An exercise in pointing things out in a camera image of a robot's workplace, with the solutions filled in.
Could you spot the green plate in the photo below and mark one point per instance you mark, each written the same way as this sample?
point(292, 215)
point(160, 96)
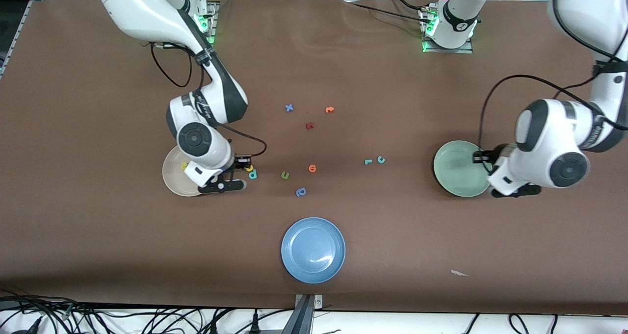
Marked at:
point(456, 169)

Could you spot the blue plate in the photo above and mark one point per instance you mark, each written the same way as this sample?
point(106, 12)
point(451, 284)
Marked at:
point(313, 250)

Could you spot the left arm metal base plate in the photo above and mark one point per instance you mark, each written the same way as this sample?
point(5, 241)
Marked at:
point(466, 49)

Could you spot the beige brown plate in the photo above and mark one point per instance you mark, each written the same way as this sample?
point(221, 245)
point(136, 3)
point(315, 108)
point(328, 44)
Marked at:
point(174, 177)

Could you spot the blue foam letter a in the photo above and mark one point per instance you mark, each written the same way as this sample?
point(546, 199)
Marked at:
point(300, 192)

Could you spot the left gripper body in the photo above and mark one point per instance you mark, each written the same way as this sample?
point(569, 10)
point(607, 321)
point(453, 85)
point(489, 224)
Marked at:
point(495, 153)

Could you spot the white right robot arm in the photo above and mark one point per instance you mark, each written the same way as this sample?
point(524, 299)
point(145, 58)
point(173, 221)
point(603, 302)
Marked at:
point(147, 15)

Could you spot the white paper scrap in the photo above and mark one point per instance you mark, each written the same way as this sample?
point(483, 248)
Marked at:
point(458, 273)

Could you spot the grey metal camera bracket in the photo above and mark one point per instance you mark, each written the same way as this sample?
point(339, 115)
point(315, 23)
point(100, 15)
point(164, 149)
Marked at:
point(305, 314)

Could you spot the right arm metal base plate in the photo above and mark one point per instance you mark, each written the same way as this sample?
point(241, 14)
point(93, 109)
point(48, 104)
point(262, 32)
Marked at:
point(212, 30)

